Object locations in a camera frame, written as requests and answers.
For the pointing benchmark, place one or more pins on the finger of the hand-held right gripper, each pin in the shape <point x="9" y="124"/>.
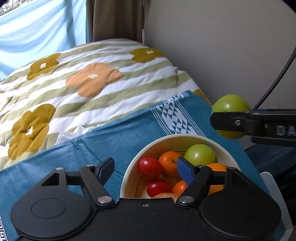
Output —
<point x="231" y="121"/>

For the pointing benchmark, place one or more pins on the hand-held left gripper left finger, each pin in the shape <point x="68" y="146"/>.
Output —
<point x="105" y="168"/>

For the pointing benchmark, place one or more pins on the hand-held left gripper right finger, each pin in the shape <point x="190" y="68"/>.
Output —
<point x="185" y="170"/>

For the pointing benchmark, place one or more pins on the small tangerine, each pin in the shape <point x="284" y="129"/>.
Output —
<point x="180" y="187"/>
<point x="170" y="162"/>

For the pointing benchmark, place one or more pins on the green apple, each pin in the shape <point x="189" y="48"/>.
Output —
<point x="231" y="104"/>
<point x="200" y="154"/>

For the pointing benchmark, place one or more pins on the cream bowl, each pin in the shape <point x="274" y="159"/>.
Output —
<point x="131" y="178"/>

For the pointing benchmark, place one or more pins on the red cherry tomato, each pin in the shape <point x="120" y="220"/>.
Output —
<point x="158" y="187"/>
<point x="150" y="166"/>

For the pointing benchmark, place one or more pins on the large orange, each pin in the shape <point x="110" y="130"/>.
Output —
<point x="217" y="167"/>

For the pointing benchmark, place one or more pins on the large reddish apple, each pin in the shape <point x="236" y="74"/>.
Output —
<point x="164" y="196"/>

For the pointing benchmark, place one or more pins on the blue patterned cloth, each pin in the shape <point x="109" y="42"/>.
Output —
<point x="111" y="143"/>

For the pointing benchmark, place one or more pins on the dark blue cloth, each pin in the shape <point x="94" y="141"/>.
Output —
<point x="266" y="157"/>

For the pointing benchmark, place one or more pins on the white plastic container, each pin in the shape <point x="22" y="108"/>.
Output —
<point x="277" y="197"/>

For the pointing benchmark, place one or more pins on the floral striped quilt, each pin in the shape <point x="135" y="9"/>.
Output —
<point x="92" y="97"/>

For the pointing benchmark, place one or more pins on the brown curtain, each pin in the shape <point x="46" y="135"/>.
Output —
<point x="115" y="18"/>

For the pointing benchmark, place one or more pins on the light blue curtain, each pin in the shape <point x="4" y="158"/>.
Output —
<point x="34" y="27"/>

